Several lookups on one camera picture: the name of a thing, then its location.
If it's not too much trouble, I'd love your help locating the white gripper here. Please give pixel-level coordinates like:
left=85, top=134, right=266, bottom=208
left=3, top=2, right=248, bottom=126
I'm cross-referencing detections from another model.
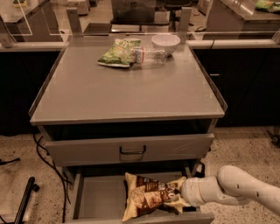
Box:
left=181, top=178, right=205, bottom=207

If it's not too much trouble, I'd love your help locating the brown chip bag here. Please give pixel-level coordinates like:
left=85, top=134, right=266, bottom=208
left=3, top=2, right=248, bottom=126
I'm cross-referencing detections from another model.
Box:
left=122, top=172, right=190, bottom=221

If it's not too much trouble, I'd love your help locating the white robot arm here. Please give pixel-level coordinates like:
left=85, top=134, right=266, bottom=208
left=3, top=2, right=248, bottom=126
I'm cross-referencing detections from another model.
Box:
left=181, top=165, right=280, bottom=215

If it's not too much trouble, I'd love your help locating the grey top drawer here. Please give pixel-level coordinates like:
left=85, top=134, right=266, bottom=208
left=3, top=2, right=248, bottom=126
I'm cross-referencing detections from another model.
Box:
left=45, top=134, right=214, bottom=166

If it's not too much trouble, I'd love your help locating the grey open middle drawer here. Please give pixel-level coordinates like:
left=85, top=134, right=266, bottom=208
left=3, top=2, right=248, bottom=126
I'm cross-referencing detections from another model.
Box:
left=66, top=160, right=214, bottom=224

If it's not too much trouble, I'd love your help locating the grey drawer cabinet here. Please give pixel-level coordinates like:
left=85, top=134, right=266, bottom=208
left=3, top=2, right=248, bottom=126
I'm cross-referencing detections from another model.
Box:
left=28, top=34, right=228, bottom=224

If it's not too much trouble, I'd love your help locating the green chip bag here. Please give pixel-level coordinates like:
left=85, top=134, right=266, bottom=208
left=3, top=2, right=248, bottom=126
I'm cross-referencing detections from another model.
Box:
left=97, top=38, right=141, bottom=67

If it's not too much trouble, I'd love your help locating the green bag on far counter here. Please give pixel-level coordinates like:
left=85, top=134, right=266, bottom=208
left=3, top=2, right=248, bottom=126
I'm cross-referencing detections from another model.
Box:
left=255, top=0, right=280, bottom=13

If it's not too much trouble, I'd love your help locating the clear plastic water bottle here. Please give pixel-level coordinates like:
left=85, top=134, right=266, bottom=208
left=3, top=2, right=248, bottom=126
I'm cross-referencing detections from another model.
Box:
left=132, top=47, right=167, bottom=64

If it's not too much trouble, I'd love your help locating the white bowl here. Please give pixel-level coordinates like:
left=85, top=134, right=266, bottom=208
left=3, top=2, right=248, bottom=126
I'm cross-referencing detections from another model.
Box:
left=151, top=34, right=180, bottom=55

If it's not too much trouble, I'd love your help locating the black stand leg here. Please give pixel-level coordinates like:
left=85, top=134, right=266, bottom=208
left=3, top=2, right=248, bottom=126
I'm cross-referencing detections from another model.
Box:
left=14, top=177, right=40, bottom=224

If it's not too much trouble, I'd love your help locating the black office chair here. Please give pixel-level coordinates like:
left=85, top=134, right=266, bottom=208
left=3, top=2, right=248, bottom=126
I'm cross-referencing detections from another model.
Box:
left=163, top=0, right=193, bottom=31

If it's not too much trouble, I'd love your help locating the black drawer handle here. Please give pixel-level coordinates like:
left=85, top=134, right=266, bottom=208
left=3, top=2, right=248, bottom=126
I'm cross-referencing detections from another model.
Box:
left=119, top=145, right=146, bottom=156

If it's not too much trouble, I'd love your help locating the black floor cable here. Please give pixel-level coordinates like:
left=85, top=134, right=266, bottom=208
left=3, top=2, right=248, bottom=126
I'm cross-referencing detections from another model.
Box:
left=32, top=132, right=73, bottom=223

